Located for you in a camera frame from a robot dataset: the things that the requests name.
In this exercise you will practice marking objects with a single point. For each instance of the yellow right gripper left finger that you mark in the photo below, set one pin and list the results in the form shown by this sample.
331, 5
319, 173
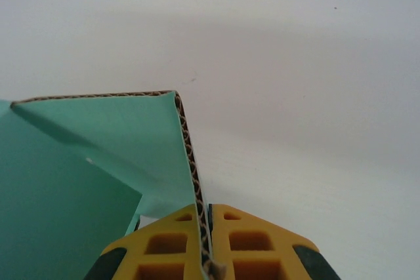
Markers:
164, 237

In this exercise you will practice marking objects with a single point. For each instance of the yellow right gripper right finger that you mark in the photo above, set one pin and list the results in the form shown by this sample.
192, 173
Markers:
256, 240

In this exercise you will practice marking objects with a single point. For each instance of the teal corrugated cardboard box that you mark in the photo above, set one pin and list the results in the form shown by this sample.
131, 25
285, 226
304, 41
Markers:
65, 194

